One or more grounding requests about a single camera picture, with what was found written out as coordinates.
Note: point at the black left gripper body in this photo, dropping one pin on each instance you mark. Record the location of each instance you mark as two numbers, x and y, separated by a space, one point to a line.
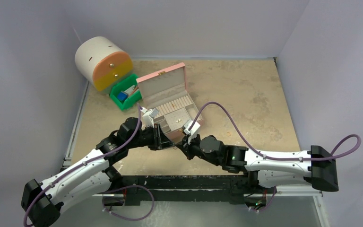
150 137

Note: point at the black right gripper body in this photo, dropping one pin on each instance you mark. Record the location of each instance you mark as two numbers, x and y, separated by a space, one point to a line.
187 147

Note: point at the pink jewelry box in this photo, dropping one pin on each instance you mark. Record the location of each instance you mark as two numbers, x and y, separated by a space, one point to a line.
166 90

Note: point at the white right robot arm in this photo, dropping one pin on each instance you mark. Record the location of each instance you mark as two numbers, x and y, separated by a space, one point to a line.
315 167

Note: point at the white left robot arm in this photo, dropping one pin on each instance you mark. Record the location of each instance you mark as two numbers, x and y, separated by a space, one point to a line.
44 201

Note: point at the blue item in bin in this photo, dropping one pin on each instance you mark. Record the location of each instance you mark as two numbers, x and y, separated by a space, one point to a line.
122 96

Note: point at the green plastic bin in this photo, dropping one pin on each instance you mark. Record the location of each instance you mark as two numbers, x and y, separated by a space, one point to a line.
130 86

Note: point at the white cylindrical drawer cabinet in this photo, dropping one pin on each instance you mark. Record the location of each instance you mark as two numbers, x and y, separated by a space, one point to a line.
103 63

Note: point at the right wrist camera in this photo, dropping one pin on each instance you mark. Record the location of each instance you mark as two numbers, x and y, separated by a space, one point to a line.
191 129

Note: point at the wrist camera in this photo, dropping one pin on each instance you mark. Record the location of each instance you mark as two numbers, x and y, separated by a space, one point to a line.
148 116
191 129

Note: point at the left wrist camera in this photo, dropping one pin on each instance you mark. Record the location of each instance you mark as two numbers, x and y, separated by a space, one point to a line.
148 116

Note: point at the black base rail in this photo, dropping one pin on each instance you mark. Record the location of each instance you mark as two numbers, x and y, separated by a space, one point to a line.
233 189

